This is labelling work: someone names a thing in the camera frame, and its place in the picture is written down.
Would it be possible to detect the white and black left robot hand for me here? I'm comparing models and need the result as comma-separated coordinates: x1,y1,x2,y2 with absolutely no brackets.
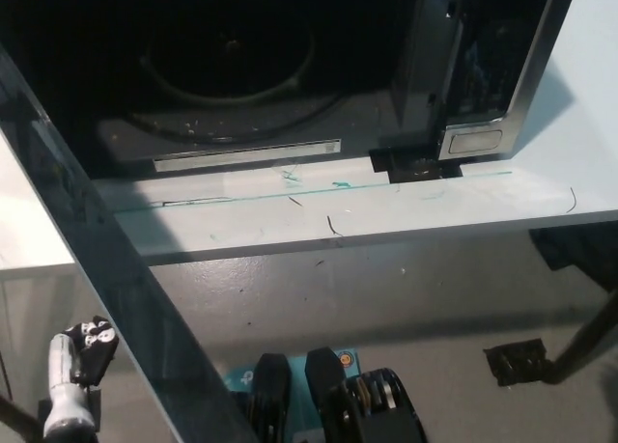
42,316,121,437

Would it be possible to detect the black glass microwave door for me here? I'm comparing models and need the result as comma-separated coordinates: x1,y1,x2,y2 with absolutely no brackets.
0,42,265,443

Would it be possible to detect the black robot body left block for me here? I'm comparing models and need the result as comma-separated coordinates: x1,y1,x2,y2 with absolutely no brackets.
243,353,294,443

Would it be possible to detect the stainless steel microwave oven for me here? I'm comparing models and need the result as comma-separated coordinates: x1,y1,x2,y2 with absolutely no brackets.
0,0,580,183

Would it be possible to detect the black microwave foot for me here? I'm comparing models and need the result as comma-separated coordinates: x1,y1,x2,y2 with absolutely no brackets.
369,148,464,182

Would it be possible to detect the silver microwave door release button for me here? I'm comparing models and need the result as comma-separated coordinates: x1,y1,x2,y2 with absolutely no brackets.
446,128,503,154

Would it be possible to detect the round glass turntable plate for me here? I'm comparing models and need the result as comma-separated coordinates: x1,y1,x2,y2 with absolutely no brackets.
139,8,339,140

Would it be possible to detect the black floor plate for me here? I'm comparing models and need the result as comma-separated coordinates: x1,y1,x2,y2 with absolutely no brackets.
483,339,554,389

